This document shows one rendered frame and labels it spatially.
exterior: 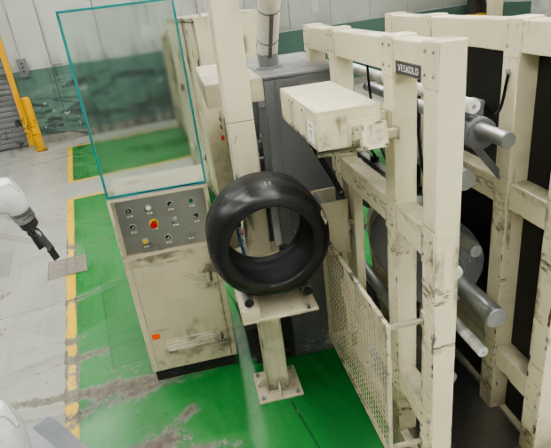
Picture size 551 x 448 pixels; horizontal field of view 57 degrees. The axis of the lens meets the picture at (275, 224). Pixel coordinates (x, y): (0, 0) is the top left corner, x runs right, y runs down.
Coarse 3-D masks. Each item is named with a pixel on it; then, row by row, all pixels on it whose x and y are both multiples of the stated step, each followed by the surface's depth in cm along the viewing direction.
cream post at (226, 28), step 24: (216, 0) 213; (216, 24) 217; (240, 24) 219; (216, 48) 221; (240, 48) 223; (240, 72) 227; (240, 96) 231; (240, 120) 235; (240, 144) 240; (240, 168) 244; (264, 216) 257; (264, 240) 262; (264, 336) 286; (264, 360) 293; (288, 384) 303
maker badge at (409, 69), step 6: (396, 60) 176; (396, 66) 176; (402, 66) 172; (408, 66) 168; (414, 66) 163; (420, 66) 159; (396, 72) 177; (402, 72) 173; (408, 72) 169; (414, 72) 164; (420, 72) 160; (420, 78) 161
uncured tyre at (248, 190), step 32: (224, 192) 226; (256, 192) 213; (288, 192) 215; (224, 224) 214; (320, 224) 222; (224, 256) 219; (288, 256) 255; (320, 256) 229; (256, 288) 228; (288, 288) 232
